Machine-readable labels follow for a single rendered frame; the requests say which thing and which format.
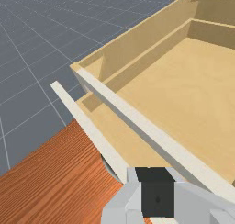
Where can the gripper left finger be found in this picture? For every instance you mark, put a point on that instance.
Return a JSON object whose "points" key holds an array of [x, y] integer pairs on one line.
{"points": [[131, 203]]}

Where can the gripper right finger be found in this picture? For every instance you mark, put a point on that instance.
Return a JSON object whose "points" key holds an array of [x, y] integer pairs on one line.
{"points": [[199, 207]]}

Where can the pale cabinet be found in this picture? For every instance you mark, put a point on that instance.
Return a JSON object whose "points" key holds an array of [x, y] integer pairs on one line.
{"points": [[183, 96]]}

